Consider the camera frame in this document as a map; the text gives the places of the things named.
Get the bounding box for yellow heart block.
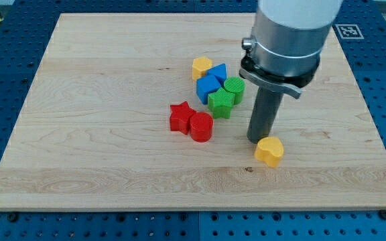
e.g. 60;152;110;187
254;137;284;168

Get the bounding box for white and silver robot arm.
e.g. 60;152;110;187
239;0;342;98

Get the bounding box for red cylinder block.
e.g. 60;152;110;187
190;112;214;143

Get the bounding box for red star block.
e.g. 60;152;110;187
170;101;196;135

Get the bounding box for green star block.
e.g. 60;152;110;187
208;87;235;118

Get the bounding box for blue cube block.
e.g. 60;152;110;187
196;75;221;104

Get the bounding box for green cylinder block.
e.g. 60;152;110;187
223;76;245;105

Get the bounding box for blue triangle block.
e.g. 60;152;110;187
206;64;227;85

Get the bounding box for yellow hexagon block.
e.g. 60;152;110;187
192;56;212;81

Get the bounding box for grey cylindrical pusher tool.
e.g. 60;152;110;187
247;87;283;143

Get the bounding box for light wooden board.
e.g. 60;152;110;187
0;13;386;212

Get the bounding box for white fiducial marker tag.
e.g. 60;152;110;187
335;23;364;39

